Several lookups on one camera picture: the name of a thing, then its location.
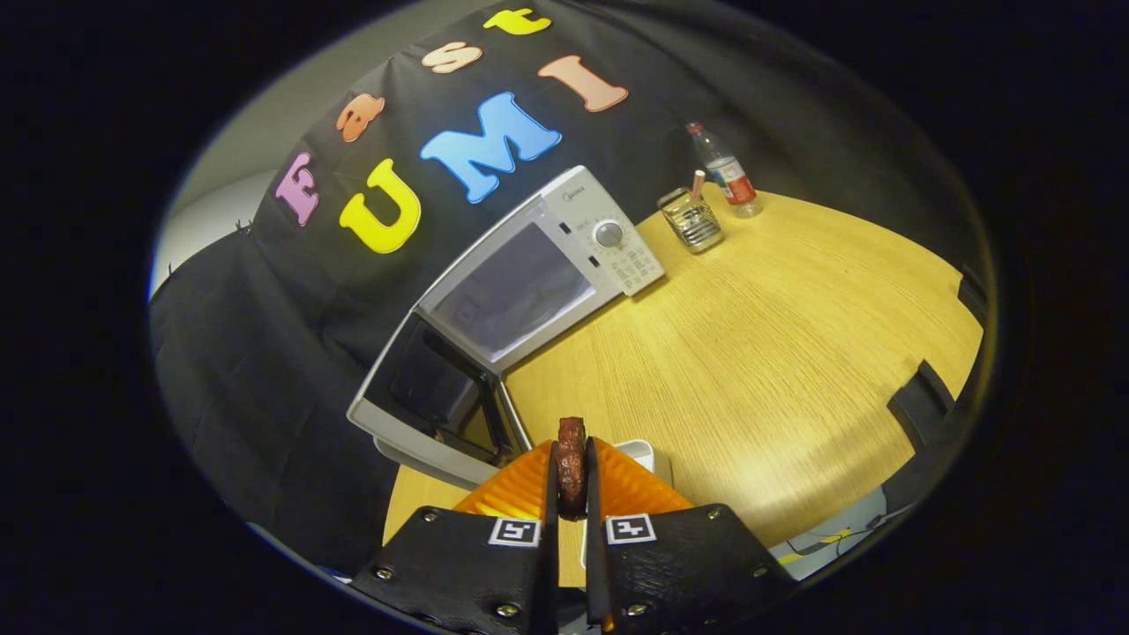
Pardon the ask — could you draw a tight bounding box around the small white tray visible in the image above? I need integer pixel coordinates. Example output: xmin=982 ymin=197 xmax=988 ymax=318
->
xmin=580 ymin=438 xmax=658 ymax=570

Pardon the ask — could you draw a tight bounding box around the black backdrop cloth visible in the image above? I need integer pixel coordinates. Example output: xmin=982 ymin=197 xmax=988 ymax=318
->
xmin=148 ymin=0 xmax=989 ymax=574

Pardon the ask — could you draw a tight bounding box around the metal wire holder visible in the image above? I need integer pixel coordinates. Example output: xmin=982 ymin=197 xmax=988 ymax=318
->
xmin=657 ymin=187 xmax=724 ymax=255

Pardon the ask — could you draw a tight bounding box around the dark red meat slice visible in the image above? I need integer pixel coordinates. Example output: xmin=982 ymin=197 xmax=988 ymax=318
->
xmin=556 ymin=417 xmax=589 ymax=521

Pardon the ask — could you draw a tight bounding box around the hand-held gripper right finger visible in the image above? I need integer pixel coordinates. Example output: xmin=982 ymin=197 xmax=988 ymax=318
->
xmin=584 ymin=437 xmax=799 ymax=634

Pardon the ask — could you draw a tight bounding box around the white toaster oven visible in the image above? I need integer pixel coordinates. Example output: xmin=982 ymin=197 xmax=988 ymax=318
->
xmin=347 ymin=165 xmax=667 ymax=490

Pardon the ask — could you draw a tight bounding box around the black table clamp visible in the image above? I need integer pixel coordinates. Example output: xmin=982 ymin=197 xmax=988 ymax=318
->
xmin=957 ymin=265 xmax=989 ymax=327
xmin=886 ymin=360 xmax=958 ymax=451

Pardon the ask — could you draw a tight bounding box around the clear plastic water bottle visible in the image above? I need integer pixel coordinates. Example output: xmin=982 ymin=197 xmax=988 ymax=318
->
xmin=686 ymin=122 xmax=764 ymax=219

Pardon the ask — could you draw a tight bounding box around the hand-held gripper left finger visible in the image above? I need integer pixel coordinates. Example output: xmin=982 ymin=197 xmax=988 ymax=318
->
xmin=351 ymin=439 xmax=560 ymax=635

